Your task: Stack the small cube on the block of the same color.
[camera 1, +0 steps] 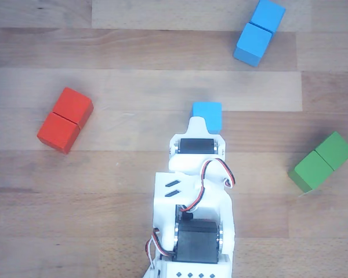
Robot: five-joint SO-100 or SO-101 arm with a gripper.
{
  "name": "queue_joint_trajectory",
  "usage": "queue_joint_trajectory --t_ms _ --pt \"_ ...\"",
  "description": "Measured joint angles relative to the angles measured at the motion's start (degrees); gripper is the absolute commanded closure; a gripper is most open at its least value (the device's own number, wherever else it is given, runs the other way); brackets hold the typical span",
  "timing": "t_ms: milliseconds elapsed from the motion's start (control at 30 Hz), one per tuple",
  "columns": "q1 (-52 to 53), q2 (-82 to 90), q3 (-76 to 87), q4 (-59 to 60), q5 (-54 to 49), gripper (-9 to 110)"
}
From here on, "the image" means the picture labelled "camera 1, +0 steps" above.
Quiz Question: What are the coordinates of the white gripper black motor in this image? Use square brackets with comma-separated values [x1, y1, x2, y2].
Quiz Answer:
[167, 116, 227, 177]

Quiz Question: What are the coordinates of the small blue cube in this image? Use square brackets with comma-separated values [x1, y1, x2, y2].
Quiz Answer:
[190, 101, 223, 136]

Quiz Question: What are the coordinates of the long blue block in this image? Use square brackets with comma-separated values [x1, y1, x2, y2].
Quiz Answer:
[233, 0, 287, 68]

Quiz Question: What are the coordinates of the long green block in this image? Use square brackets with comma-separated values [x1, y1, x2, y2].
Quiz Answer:
[287, 130, 348, 194]

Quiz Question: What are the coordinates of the long red block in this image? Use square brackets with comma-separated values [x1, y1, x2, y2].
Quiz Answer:
[36, 87, 95, 155]

